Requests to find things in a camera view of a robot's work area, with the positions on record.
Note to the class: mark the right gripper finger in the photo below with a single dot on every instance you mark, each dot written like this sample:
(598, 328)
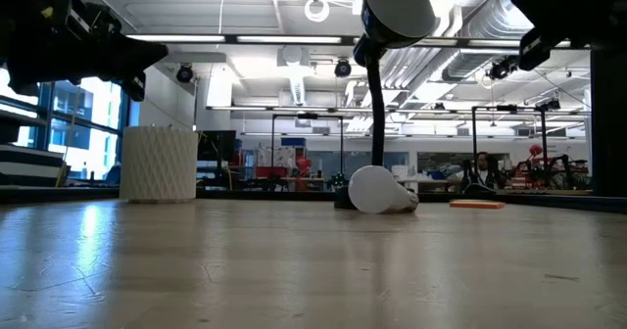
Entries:
(536, 50)
(534, 6)

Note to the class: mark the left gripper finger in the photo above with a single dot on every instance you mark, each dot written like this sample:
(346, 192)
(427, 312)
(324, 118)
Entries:
(142, 55)
(134, 86)

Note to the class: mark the black desk lamp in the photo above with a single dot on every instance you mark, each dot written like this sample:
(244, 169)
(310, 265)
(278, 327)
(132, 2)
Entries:
(392, 11)

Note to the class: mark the white lightbulb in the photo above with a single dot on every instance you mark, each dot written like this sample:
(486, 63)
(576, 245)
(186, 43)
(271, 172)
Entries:
(379, 192)

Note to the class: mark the black distant robot arm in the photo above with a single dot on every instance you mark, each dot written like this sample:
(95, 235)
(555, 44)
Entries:
(338, 179)

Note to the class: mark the black ceiling spotlight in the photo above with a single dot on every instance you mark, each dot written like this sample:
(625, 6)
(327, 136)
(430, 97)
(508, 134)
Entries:
(504, 67)

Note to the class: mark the large window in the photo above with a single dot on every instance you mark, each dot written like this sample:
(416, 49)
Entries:
(88, 108)

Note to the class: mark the white lattice pen cup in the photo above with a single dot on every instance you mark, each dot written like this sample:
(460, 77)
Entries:
(157, 165)

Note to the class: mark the black monitor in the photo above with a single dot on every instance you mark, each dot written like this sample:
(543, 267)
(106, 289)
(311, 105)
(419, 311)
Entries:
(218, 145)

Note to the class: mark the black upright panel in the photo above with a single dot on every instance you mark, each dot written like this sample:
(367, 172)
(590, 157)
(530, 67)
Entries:
(610, 123)

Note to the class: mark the black and white shelf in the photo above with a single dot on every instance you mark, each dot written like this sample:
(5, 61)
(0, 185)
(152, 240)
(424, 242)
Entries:
(29, 170)

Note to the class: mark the person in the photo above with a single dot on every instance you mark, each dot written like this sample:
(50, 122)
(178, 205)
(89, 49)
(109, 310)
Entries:
(482, 170)

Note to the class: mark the orange sticky note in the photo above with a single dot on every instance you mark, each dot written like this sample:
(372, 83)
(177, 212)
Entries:
(476, 204)

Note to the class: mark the silver ventilation duct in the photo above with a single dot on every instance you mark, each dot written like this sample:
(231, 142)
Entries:
(490, 15)

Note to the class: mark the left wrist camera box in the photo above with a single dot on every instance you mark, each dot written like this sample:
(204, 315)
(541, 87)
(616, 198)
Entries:
(73, 13)

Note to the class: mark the black ceiling camera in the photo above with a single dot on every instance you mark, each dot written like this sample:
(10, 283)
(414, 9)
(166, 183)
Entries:
(185, 73)
(343, 68)

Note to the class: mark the black tubular rig frame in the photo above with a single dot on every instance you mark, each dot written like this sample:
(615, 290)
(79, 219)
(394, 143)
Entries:
(507, 108)
(307, 116)

